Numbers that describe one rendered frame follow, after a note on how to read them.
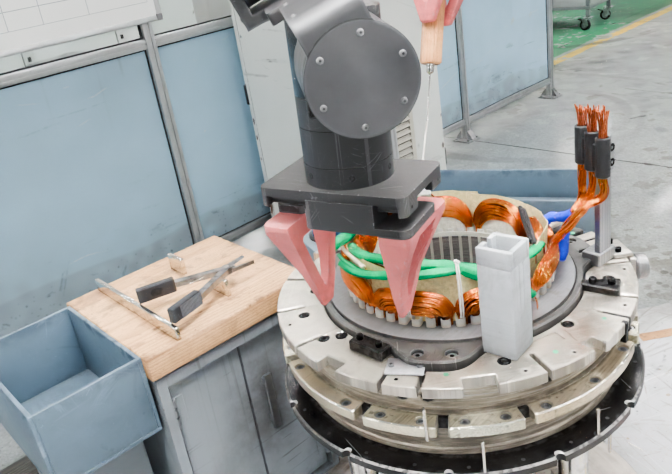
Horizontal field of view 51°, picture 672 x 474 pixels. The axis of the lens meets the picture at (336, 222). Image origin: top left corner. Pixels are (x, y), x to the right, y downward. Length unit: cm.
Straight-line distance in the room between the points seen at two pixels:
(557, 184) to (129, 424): 61
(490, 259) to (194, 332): 32
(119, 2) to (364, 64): 259
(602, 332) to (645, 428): 42
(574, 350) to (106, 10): 251
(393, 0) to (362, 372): 269
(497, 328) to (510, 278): 5
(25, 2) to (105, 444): 220
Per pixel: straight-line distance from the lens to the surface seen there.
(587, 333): 58
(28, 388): 85
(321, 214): 44
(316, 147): 43
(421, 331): 58
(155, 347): 71
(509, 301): 52
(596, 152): 60
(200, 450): 78
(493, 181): 100
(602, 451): 92
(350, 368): 56
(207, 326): 72
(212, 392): 76
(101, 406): 70
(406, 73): 35
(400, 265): 44
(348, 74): 34
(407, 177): 44
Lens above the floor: 142
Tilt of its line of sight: 23 degrees down
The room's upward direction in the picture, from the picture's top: 9 degrees counter-clockwise
